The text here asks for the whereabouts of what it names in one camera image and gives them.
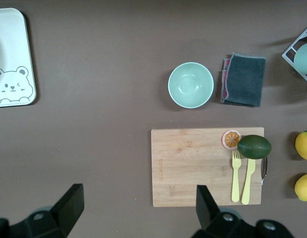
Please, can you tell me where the yellow lemon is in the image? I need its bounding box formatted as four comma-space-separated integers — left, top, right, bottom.
294, 173, 307, 202

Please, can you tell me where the white wire cup rack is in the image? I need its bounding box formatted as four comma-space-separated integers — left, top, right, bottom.
281, 23, 307, 86

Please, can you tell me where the pale green cup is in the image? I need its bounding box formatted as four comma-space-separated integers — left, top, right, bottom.
293, 42, 307, 75

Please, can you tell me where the yellow plastic fork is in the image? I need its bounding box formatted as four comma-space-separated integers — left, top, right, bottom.
231, 149, 242, 203

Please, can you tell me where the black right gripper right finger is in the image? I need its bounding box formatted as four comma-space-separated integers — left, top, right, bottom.
192, 184, 255, 238

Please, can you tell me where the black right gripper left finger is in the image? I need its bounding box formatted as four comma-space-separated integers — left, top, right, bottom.
10, 183, 85, 238

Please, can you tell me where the yellow plastic knife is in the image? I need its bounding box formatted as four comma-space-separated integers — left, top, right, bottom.
241, 158, 256, 205

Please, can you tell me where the cream bear print tray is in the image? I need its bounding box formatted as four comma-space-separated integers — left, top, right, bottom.
0, 7, 37, 109

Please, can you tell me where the dark green avocado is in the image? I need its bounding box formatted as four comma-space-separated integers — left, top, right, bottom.
237, 134, 272, 160

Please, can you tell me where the pale green bowl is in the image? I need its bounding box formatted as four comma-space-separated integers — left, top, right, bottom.
168, 62, 214, 110

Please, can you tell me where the orange fruit slice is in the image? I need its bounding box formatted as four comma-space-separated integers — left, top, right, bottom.
222, 129, 243, 151

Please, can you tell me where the wooden cutting board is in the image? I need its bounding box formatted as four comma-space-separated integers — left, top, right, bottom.
150, 127, 265, 208

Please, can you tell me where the grey folded cloth pink lining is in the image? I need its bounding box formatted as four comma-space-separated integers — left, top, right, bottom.
220, 52, 266, 108

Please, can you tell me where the small dark handled metal tool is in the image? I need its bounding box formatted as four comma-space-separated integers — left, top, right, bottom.
260, 156, 268, 185

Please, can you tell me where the round yellow citrus fruit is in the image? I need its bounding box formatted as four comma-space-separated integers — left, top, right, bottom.
295, 130, 307, 161

